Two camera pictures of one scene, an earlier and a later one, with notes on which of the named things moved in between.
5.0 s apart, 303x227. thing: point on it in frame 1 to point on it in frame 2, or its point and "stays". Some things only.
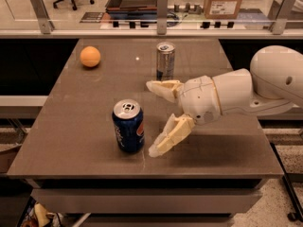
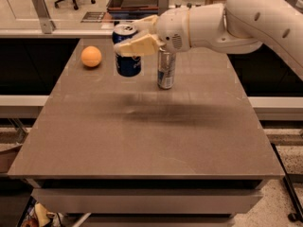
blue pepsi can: [129, 125] to [126, 65]
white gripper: [199, 99] to [171, 28]
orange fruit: [90, 56] stays
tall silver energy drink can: [165, 61] stays
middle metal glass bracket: [162, 12] stays
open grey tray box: [133, 0] stays
